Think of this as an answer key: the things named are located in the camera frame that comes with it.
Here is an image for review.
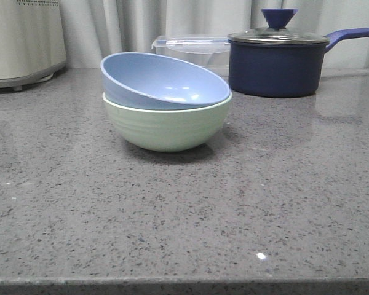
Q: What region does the light blue bowl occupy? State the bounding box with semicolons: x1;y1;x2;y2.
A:
100;52;231;110

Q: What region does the dark blue saucepan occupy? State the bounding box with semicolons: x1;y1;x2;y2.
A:
228;28;369;98

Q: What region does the light green bowl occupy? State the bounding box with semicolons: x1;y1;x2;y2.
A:
102;93;232;152

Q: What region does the clear plastic food container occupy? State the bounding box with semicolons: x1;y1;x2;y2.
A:
151;34;230;78

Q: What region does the white kitchen appliance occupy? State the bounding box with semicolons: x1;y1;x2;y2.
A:
0;1;66;90

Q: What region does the glass lid with blue knob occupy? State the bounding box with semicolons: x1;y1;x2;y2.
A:
228;8;329;45

